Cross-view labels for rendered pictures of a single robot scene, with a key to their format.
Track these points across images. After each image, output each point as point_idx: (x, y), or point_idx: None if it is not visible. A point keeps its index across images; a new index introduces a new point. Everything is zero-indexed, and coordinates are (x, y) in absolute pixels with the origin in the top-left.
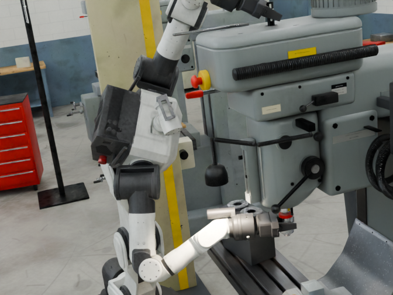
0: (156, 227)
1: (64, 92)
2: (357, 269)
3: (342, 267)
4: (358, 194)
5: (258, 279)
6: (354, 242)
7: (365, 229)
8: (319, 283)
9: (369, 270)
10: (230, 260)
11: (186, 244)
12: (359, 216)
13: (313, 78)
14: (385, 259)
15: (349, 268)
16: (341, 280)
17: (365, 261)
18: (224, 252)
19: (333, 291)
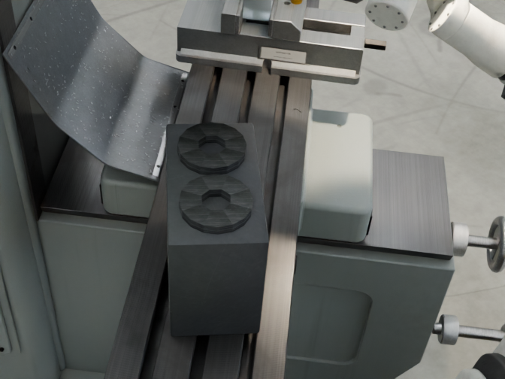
0: (482, 367)
1: None
2: (82, 86)
3: (84, 119)
4: None
5: (263, 170)
6: (40, 80)
7: (25, 34)
8: (228, 10)
9: (80, 58)
10: (277, 263)
11: (476, 8)
12: (6, 33)
13: None
14: (67, 10)
15: (83, 104)
16: (106, 122)
17: (68, 62)
18: (273, 304)
19: (203, 25)
